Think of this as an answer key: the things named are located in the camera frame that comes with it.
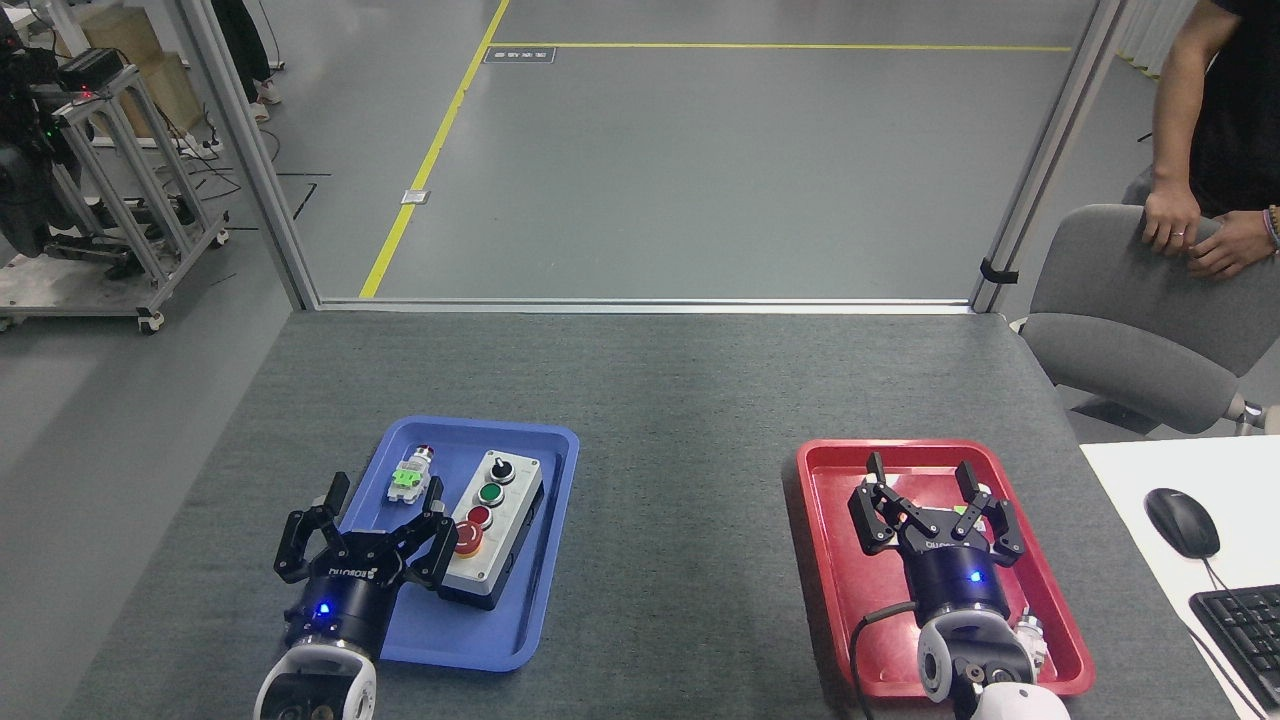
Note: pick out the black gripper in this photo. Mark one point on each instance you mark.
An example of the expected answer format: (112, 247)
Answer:
(955, 585)
(350, 600)

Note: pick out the grey control box with buttons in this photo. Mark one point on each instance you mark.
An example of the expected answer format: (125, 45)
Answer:
(492, 540)

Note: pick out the person's right forearm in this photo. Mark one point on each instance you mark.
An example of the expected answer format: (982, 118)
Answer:
(1180, 110)

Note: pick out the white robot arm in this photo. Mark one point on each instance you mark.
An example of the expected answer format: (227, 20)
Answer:
(975, 650)
(335, 668)

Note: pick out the small green white push button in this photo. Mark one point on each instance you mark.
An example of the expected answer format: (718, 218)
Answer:
(408, 480)

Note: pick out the brown cardboard box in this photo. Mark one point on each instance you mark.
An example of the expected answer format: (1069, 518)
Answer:
(150, 50)

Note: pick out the person's right hand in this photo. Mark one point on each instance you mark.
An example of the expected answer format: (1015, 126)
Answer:
(1170, 220)

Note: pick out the person's left hand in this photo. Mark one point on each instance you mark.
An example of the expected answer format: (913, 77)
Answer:
(1232, 245)

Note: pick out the red plastic tray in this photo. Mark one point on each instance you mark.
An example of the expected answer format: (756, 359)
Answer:
(840, 540)

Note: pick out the blue plastic tray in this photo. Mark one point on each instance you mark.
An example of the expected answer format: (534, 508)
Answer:
(470, 630)

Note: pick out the white desk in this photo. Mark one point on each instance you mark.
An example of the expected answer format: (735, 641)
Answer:
(1130, 480)

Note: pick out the black computer mouse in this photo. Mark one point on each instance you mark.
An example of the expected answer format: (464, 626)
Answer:
(1182, 522)

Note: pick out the grey office chair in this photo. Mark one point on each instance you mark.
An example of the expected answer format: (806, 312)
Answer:
(1130, 300)

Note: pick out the black keyboard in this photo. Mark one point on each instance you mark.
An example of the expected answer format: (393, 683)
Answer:
(1245, 640)

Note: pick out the silver floor socket plate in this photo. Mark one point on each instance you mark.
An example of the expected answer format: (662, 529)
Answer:
(415, 196)

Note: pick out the black machine on cart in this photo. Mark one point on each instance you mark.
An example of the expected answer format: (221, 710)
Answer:
(25, 190)

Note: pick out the dark floor label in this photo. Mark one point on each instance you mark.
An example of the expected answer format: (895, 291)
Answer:
(519, 55)

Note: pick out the person in background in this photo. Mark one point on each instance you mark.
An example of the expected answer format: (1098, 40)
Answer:
(240, 45)

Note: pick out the small silver white switch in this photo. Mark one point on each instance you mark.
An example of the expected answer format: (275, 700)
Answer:
(1033, 635)

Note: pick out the black clamp on post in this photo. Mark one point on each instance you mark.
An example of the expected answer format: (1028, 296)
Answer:
(997, 271)

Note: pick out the silver frame rail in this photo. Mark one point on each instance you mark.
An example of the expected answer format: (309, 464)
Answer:
(640, 304)

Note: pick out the silver frame post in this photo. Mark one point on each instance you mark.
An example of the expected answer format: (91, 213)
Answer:
(255, 160)
(1045, 150)

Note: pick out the silver aluminium frame cart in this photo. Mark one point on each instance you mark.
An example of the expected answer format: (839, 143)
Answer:
(150, 190)

